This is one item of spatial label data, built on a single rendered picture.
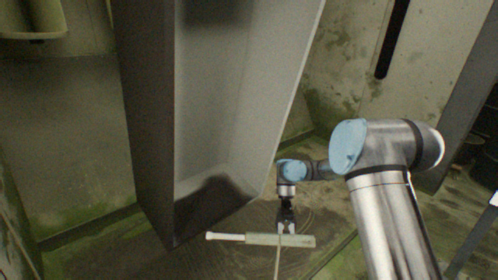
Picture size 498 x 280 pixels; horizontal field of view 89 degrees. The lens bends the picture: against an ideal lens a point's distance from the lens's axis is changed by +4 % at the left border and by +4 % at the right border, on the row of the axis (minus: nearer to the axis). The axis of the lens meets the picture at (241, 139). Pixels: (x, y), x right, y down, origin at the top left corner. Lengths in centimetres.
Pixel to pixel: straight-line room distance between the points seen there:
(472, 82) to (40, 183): 299
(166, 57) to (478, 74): 221
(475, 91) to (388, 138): 197
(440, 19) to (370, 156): 206
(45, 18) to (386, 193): 172
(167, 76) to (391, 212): 56
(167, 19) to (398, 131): 54
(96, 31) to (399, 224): 208
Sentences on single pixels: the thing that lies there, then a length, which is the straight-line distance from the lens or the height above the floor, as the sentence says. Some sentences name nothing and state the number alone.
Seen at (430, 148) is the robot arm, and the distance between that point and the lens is 61.
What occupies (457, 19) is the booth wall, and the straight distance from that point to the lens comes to 250.
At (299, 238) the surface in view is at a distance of 120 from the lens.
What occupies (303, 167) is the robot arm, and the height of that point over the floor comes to 87.
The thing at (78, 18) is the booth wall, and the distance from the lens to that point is 217.
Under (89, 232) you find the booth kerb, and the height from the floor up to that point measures 8.
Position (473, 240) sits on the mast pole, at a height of 35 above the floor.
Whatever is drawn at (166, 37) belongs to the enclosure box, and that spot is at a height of 138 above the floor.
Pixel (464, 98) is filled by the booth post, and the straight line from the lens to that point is 252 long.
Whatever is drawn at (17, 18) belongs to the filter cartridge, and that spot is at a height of 135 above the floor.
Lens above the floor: 145
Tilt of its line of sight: 28 degrees down
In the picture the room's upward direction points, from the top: 2 degrees clockwise
